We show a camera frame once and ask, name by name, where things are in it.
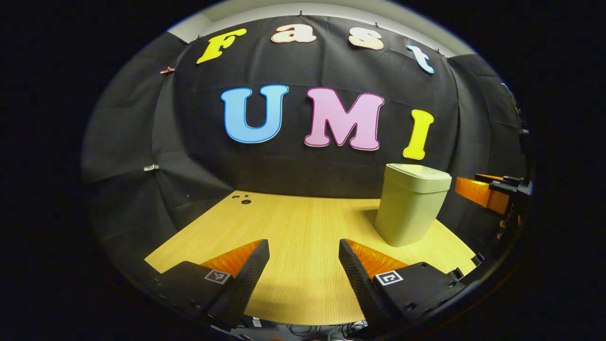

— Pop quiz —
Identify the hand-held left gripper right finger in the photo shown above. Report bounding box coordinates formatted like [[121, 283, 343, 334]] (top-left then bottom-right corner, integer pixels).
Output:
[[338, 238, 468, 332]]

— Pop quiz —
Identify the black backdrop cloth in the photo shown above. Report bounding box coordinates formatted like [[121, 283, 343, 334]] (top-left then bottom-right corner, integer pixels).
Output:
[[80, 16, 530, 267]]

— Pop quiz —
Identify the wooden desktop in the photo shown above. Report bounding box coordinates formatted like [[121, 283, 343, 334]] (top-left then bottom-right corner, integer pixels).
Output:
[[144, 190, 480, 327]]

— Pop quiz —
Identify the white desktop garbage bin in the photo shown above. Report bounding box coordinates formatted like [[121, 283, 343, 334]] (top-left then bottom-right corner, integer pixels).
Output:
[[374, 163, 453, 248]]

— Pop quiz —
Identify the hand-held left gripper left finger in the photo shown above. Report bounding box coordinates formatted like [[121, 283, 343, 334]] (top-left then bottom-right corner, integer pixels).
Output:
[[144, 238, 271, 332]]

